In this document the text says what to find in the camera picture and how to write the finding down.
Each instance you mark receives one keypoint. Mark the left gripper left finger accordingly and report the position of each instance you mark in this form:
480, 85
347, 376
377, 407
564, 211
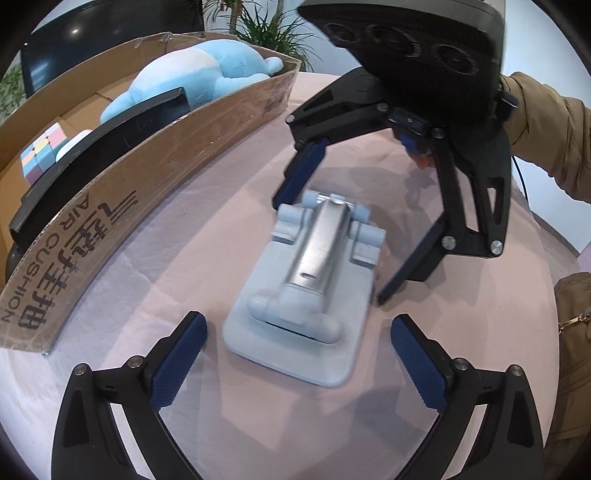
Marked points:
87, 443

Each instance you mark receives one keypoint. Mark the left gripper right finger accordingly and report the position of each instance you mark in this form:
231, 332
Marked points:
509, 443

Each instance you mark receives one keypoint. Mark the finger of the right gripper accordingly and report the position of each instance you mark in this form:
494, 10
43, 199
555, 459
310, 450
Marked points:
420, 264
299, 172

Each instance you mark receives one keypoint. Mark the blue plush toy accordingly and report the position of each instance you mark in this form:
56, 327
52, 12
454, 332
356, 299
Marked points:
206, 71

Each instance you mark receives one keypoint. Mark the white folding phone stand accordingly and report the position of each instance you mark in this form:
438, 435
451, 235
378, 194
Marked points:
303, 309

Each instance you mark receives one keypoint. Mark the black curved bar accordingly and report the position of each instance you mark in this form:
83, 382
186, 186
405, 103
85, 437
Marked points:
88, 158

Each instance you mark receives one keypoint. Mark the black round object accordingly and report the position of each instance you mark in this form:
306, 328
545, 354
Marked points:
13, 258

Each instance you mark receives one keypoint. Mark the pastel puzzle cube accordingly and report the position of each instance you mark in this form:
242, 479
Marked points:
42, 153

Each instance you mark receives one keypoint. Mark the white earbuds case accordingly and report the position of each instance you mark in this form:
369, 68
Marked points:
71, 143

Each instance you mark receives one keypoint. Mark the right hand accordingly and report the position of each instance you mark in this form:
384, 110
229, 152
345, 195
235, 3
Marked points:
423, 157

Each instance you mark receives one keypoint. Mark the tan jacket sleeve left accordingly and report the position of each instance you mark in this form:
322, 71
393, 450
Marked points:
567, 449

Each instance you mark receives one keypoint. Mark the palm plant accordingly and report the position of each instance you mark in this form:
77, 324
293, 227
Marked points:
267, 24

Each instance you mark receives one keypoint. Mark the pink bed sheet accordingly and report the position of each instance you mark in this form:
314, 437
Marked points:
234, 419

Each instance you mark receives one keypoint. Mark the cardboard box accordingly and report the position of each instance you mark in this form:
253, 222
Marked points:
65, 257

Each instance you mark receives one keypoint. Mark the black television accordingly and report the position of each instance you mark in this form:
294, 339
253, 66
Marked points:
96, 26

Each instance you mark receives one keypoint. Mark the leafy green plant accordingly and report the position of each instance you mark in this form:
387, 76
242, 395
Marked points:
12, 92

